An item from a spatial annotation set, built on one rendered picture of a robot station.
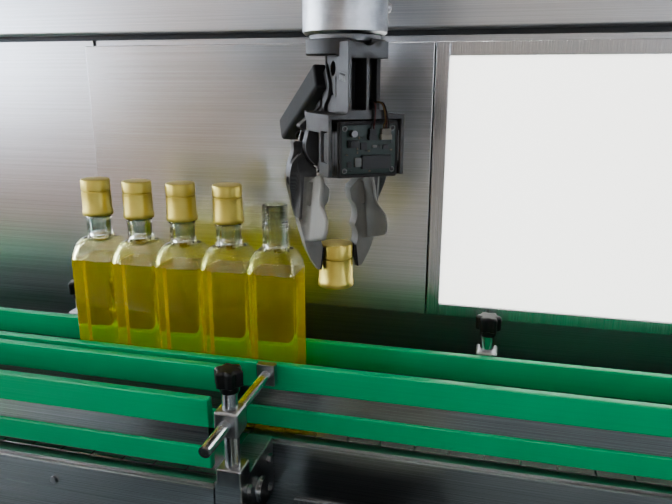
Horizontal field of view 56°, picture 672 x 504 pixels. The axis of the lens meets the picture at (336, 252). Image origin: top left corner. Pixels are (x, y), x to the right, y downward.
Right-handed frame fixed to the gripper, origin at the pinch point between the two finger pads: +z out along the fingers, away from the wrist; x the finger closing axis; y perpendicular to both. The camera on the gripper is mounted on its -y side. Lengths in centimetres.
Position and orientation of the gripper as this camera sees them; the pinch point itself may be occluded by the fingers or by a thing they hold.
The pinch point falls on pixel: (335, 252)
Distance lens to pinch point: 63.6
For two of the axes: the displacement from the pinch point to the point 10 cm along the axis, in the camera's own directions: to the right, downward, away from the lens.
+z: 0.0, 9.7, 2.6
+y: 3.6, 2.4, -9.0
